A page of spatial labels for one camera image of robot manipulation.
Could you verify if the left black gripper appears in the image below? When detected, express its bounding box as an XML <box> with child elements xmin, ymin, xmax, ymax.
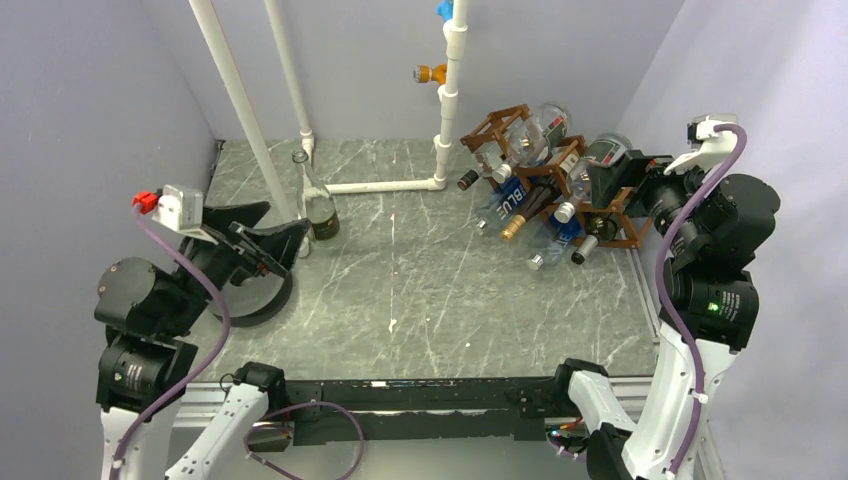
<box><xmin>161</xmin><ymin>200</ymin><xmax>310</xmax><ymax>333</ymax></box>

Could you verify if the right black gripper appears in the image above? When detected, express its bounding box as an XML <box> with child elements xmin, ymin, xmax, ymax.
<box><xmin>588</xmin><ymin>147</ymin><xmax>718</xmax><ymax>254</ymax></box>

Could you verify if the clear bottle dark label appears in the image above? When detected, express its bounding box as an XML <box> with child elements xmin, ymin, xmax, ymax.
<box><xmin>553</xmin><ymin>132</ymin><xmax>633</xmax><ymax>224</ymax></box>

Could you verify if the clear bottle red green label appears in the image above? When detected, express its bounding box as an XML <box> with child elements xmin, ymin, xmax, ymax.
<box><xmin>492</xmin><ymin>102</ymin><xmax>572</xmax><ymax>184</ymax></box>

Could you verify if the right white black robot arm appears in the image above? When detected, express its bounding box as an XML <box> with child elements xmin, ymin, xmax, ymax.
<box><xmin>550</xmin><ymin>150</ymin><xmax>781</xmax><ymax>479</ymax></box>

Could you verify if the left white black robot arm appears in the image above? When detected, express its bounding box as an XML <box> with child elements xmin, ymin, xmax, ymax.
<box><xmin>94</xmin><ymin>192</ymin><xmax>311</xmax><ymax>479</ymax></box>

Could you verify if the dark bottle silver cap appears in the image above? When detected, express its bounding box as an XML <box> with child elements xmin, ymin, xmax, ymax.
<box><xmin>571</xmin><ymin>214</ymin><xmax>618</xmax><ymax>265</ymax></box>

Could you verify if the standing clear empty bottle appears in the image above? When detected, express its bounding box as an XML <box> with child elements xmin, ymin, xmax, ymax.
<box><xmin>291</xmin><ymin>148</ymin><xmax>340</xmax><ymax>241</ymax></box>

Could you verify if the dark bottle gold cap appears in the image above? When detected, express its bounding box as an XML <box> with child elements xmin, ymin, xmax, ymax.
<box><xmin>500</xmin><ymin>183</ymin><xmax>561</xmax><ymax>241</ymax></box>

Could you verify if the lower blue clear bottle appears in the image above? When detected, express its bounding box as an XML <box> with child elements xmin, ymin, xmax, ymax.
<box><xmin>525</xmin><ymin>218</ymin><xmax>582</xmax><ymax>271</ymax></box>

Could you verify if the blue labelled clear bottle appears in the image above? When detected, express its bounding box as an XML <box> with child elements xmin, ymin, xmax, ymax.
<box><xmin>475</xmin><ymin>177</ymin><xmax>527</xmax><ymax>236</ymax></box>

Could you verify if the brown wooden wine rack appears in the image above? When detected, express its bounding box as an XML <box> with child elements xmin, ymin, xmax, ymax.
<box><xmin>460</xmin><ymin>102</ymin><xmax>649</xmax><ymax>249</ymax></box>

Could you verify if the orange valve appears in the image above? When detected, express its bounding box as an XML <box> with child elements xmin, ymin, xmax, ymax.
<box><xmin>413</xmin><ymin>64</ymin><xmax>447</xmax><ymax>85</ymax></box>

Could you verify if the slanted white pvc pipe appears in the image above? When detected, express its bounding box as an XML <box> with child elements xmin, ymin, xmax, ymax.
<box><xmin>189</xmin><ymin>0</ymin><xmax>298</xmax><ymax>221</ymax></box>

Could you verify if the blue valve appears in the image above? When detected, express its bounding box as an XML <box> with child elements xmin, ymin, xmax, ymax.
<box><xmin>436</xmin><ymin>0</ymin><xmax>454</xmax><ymax>22</ymax></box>

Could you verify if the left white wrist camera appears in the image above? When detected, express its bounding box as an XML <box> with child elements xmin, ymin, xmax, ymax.
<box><xmin>132</xmin><ymin>185</ymin><xmax>203</xmax><ymax>234</ymax></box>

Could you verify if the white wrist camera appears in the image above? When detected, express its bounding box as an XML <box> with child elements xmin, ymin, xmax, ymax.
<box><xmin>132</xmin><ymin>185</ymin><xmax>203</xmax><ymax>234</ymax></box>
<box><xmin>663</xmin><ymin>113</ymin><xmax>738</xmax><ymax>176</ymax></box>

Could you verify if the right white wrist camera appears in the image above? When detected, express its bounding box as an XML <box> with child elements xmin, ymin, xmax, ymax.
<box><xmin>663</xmin><ymin>113</ymin><xmax>738</xmax><ymax>176</ymax></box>

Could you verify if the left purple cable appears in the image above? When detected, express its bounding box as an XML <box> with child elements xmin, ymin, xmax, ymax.
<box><xmin>109</xmin><ymin>205</ymin><xmax>366</xmax><ymax>480</ymax></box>

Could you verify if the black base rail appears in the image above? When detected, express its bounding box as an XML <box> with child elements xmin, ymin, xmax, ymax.
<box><xmin>219</xmin><ymin>362</ymin><xmax>598</xmax><ymax>446</ymax></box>

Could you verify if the white pvc pipe frame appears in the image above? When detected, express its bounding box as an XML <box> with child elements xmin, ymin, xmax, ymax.
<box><xmin>264</xmin><ymin>1</ymin><xmax>468</xmax><ymax>195</ymax></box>

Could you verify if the aluminium frame rail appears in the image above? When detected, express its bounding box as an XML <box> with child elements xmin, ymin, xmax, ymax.
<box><xmin>172</xmin><ymin>380</ymin><xmax>723</xmax><ymax>480</ymax></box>

